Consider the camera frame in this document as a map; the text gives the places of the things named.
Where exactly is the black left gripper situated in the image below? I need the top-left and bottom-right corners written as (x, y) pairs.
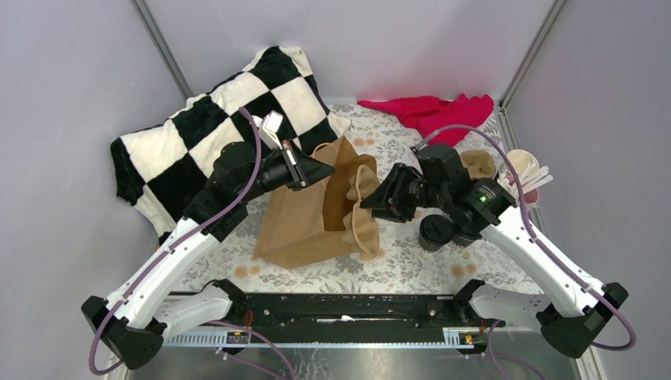
top-left (238, 138), bottom-right (337, 203)

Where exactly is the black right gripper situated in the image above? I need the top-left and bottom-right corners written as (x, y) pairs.
top-left (359, 162), bottom-right (449, 223)

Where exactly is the brown paper bag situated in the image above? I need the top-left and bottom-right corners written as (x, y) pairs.
top-left (252, 137), bottom-right (377, 269)

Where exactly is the black paper coffee cup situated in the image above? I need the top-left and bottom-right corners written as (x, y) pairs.
top-left (452, 225), bottom-right (481, 247)

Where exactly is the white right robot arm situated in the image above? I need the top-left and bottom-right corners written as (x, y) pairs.
top-left (361, 144), bottom-right (628, 359)

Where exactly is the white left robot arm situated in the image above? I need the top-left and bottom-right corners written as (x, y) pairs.
top-left (82, 141), bottom-right (336, 370)

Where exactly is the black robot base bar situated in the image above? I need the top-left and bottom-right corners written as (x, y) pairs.
top-left (205, 279), bottom-right (494, 353)

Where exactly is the red cloth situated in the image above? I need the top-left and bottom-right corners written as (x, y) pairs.
top-left (358, 94), bottom-right (495, 138)

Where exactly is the brown cardboard cup carrier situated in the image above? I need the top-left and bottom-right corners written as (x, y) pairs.
top-left (460, 150), bottom-right (498, 180)

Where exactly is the black white checkered blanket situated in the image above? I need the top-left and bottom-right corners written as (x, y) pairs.
top-left (110, 46), bottom-right (351, 241)

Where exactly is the pink straw holder cup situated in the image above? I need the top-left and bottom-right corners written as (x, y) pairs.
top-left (522, 188), bottom-right (540, 209)

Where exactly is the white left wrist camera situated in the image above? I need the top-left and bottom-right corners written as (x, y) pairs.
top-left (259, 111), bottom-right (283, 150)

